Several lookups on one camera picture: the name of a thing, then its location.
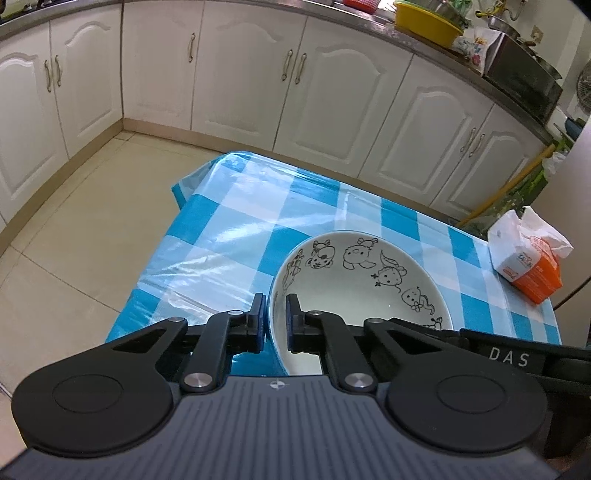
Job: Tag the steel pan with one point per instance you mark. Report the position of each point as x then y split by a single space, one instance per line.
542 62

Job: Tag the white refrigerator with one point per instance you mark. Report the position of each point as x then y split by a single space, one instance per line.
577 207

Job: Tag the electric fan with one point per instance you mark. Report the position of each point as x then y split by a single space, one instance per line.
585 94

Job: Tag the steel pot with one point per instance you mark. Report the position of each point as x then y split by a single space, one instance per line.
503 25

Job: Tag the wall socket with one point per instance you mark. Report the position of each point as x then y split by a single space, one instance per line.
538 33

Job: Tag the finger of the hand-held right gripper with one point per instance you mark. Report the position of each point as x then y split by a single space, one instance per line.
473 338

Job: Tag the floral printed bag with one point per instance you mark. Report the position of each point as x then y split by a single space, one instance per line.
475 46

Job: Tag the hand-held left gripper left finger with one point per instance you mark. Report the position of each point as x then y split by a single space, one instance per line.
263 323

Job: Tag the blue checked tablecloth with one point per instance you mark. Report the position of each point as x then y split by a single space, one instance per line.
240 221

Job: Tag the white bowl with animal drawings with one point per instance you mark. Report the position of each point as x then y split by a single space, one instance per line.
369 295

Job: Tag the steel basin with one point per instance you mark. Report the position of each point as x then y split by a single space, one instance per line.
443 11

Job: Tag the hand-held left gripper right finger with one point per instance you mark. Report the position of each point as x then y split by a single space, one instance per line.
290 323

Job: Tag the red plastic basket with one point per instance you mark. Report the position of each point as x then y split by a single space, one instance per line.
360 3

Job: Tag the blue container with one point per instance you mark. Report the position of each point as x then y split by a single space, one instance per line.
575 128

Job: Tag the black toaster oven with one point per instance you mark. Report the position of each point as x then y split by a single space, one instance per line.
521 81

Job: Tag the yellow plastic basin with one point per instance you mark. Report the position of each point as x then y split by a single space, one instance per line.
425 26

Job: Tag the orange and white tissue pack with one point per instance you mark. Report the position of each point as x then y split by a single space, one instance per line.
526 263

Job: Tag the white kitchen base cabinet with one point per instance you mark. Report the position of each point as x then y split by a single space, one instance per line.
323 92

